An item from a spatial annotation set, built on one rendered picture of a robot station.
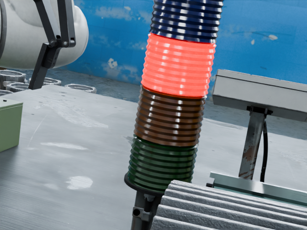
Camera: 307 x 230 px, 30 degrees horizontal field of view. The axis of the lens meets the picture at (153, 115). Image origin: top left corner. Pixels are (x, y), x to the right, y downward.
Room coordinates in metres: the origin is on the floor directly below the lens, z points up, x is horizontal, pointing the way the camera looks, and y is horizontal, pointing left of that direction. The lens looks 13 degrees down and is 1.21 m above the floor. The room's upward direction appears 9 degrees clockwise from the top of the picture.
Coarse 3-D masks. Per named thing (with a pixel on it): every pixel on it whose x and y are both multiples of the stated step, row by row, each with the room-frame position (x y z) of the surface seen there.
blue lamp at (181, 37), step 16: (160, 0) 0.48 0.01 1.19; (176, 0) 0.47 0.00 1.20; (192, 0) 0.47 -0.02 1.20; (208, 0) 0.47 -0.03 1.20; (160, 16) 0.48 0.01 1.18; (176, 16) 0.47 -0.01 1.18; (192, 16) 0.47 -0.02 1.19; (208, 16) 0.47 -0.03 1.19; (160, 32) 0.48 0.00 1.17; (176, 32) 0.47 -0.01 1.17; (192, 32) 0.47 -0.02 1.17; (208, 32) 0.48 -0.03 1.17
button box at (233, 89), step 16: (224, 80) 1.00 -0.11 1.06; (240, 80) 1.00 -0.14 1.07; (256, 80) 0.99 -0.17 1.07; (272, 80) 0.99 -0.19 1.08; (224, 96) 0.99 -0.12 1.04; (240, 96) 0.98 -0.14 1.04; (256, 96) 0.98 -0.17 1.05; (272, 96) 0.98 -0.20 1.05; (288, 96) 0.98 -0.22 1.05; (304, 96) 0.97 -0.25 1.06; (288, 112) 0.98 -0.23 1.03; (304, 112) 0.96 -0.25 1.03
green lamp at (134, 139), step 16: (144, 144) 0.48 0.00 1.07; (144, 160) 0.47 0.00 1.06; (160, 160) 0.47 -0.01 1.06; (176, 160) 0.47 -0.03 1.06; (192, 160) 0.49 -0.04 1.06; (128, 176) 0.49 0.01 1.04; (144, 176) 0.47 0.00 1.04; (160, 176) 0.47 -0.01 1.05; (176, 176) 0.47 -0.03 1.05; (192, 176) 0.50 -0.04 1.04; (160, 192) 0.47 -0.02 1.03
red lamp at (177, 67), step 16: (160, 48) 0.48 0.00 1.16; (176, 48) 0.47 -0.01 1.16; (192, 48) 0.47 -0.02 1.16; (208, 48) 0.48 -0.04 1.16; (144, 64) 0.49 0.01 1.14; (160, 64) 0.47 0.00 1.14; (176, 64) 0.47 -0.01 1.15; (192, 64) 0.47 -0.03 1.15; (208, 64) 0.48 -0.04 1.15; (144, 80) 0.49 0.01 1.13; (160, 80) 0.47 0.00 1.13; (176, 80) 0.47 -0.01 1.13; (192, 80) 0.47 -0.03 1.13; (208, 80) 0.49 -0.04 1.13
